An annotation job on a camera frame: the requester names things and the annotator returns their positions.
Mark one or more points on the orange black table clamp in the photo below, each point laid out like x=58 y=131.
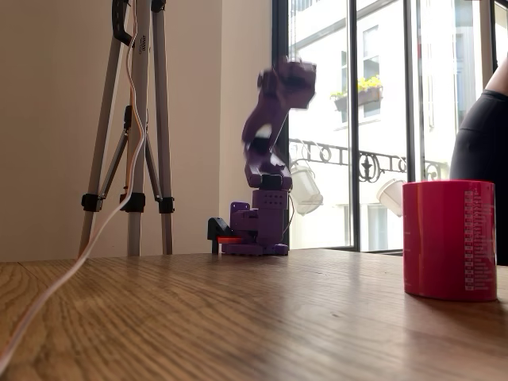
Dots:
x=216 y=228

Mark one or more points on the purple robot arm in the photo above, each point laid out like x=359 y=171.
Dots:
x=268 y=206

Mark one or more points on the red cup with print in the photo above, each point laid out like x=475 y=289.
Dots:
x=440 y=238

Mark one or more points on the white hanging flower pot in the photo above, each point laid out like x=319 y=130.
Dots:
x=391 y=196
x=307 y=190

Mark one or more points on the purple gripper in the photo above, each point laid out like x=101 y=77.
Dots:
x=298 y=75

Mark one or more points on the seated person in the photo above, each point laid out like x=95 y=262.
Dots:
x=480 y=151

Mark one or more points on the grey camera tripod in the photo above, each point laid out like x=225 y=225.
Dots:
x=160 y=119

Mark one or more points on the black window frame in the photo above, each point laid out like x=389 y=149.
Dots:
x=353 y=119

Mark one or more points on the black iron balcony railing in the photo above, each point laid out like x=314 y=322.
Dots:
x=369 y=164

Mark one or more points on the window flower box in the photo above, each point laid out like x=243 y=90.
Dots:
x=369 y=95

